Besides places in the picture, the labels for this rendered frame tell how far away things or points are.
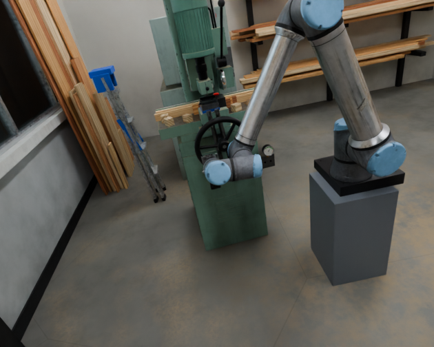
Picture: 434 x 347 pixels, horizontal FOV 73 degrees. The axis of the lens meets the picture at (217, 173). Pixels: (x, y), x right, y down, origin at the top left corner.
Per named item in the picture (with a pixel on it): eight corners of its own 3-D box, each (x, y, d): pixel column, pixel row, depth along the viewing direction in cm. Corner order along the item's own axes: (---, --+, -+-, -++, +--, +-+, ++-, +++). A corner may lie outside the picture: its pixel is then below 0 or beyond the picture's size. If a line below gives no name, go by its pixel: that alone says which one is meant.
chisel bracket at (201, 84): (201, 98, 163) (198, 82, 159) (198, 92, 175) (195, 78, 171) (214, 95, 164) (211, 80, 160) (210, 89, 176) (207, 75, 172)
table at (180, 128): (160, 147, 150) (158, 136, 147) (160, 128, 176) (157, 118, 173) (275, 120, 154) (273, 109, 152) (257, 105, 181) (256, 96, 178)
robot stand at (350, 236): (357, 237, 186) (362, 161, 160) (386, 275, 160) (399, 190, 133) (311, 248, 186) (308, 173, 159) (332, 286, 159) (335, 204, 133)
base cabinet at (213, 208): (204, 251, 199) (180, 159, 165) (195, 204, 249) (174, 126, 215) (269, 235, 202) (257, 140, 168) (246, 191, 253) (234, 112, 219)
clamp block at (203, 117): (203, 131, 150) (200, 114, 146) (200, 123, 162) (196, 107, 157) (231, 125, 151) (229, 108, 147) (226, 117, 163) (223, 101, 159)
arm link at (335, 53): (384, 149, 129) (317, -24, 95) (414, 166, 114) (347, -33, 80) (353, 168, 131) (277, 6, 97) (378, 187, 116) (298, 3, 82)
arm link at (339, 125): (357, 144, 146) (358, 109, 138) (379, 158, 131) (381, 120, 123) (327, 151, 145) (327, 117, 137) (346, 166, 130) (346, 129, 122)
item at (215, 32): (215, 56, 175) (210, 29, 168) (212, 55, 183) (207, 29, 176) (229, 54, 176) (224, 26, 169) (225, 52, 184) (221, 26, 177)
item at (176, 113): (156, 121, 169) (153, 115, 167) (156, 120, 170) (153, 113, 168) (269, 96, 174) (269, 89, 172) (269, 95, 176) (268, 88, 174)
